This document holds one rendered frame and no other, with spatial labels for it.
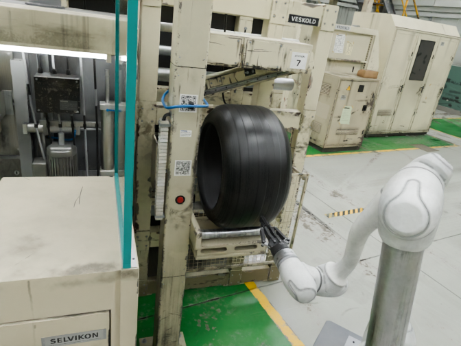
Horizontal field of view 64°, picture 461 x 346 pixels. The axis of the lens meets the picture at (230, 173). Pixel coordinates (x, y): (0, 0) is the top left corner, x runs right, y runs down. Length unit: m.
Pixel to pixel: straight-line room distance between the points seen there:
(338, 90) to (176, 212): 4.68
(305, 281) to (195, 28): 1.02
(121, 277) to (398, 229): 0.66
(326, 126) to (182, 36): 4.90
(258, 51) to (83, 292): 1.36
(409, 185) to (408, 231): 0.11
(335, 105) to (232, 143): 4.70
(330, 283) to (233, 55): 1.11
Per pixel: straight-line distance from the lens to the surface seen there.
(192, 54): 1.52
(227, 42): 1.82
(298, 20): 2.31
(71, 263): 0.98
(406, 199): 0.91
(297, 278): 1.37
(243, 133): 1.54
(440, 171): 1.11
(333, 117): 6.18
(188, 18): 1.50
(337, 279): 1.46
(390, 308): 1.11
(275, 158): 1.56
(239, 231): 1.80
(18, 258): 1.03
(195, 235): 1.71
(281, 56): 1.94
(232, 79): 2.00
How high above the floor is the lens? 1.85
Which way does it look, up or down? 23 degrees down
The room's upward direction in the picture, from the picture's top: 8 degrees clockwise
